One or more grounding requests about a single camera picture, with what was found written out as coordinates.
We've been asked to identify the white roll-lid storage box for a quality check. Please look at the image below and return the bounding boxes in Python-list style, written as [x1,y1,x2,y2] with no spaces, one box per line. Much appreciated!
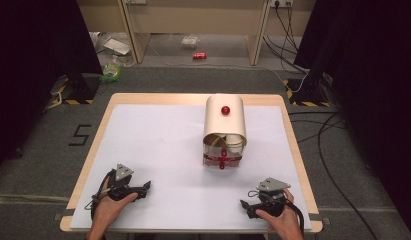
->
[202,93,248,168]

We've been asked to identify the white paper pile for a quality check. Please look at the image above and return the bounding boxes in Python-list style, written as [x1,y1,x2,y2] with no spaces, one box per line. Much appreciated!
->
[88,31,135,66]

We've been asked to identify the black stand base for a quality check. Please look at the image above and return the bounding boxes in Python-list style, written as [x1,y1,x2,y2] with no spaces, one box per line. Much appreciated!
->
[286,70,331,105]
[61,72,101,102]

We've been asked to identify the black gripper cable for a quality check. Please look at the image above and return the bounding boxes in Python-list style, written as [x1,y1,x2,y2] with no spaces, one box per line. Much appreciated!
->
[284,198,306,236]
[83,169,116,221]

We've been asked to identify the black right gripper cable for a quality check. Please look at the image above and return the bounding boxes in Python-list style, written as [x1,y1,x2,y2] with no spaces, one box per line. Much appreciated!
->
[284,198,306,236]

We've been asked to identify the row of red packets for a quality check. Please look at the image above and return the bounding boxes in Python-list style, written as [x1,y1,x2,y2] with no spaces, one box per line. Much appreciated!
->
[203,153,243,167]

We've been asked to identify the black curtain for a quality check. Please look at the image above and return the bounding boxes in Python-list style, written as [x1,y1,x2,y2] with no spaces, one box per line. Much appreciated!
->
[0,0,105,174]
[293,0,411,238]

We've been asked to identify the black plugged power cables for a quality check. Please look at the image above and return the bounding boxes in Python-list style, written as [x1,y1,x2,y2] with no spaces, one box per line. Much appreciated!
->
[262,2,310,75]

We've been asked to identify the white table sheet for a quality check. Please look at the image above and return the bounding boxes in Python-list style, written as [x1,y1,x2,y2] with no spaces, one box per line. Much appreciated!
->
[70,103,313,231]

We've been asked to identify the clear plastic bag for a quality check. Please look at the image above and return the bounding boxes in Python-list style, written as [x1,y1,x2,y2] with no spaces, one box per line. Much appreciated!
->
[180,35,201,48]

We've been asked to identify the black floor cables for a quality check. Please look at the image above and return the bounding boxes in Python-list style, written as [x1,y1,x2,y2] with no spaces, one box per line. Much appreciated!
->
[287,111,379,240]

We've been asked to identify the green snack bag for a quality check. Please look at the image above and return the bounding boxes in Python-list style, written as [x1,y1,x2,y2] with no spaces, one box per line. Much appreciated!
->
[99,62,123,84]

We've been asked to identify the person's left hand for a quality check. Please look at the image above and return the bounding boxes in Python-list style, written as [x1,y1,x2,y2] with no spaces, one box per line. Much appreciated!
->
[91,176,139,233]

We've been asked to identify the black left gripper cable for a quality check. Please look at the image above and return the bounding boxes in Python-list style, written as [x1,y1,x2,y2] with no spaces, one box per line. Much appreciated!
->
[83,169,116,221]

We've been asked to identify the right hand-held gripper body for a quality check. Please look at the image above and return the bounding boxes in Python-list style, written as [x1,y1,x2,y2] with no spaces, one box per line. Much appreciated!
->
[256,177,292,217]

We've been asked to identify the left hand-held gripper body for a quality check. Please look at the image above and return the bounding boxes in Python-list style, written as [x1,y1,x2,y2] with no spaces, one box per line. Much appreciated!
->
[104,163,141,202]

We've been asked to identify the beige wooden desk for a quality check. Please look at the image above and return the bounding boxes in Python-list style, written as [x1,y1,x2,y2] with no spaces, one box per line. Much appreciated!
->
[76,0,317,66]

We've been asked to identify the person's right hand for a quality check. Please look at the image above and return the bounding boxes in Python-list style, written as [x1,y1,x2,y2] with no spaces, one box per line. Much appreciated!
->
[255,189,302,234]

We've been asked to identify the white wall power outlet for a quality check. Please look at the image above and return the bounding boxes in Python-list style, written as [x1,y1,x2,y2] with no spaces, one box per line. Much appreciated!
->
[269,0,294,9]

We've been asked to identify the white cup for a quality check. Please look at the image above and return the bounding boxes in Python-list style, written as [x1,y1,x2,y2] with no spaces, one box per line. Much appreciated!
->
[225,133,246,150]

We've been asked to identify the brown cup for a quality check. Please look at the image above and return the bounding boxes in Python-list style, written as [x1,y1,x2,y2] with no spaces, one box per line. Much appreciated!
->
[206,133,227,148]

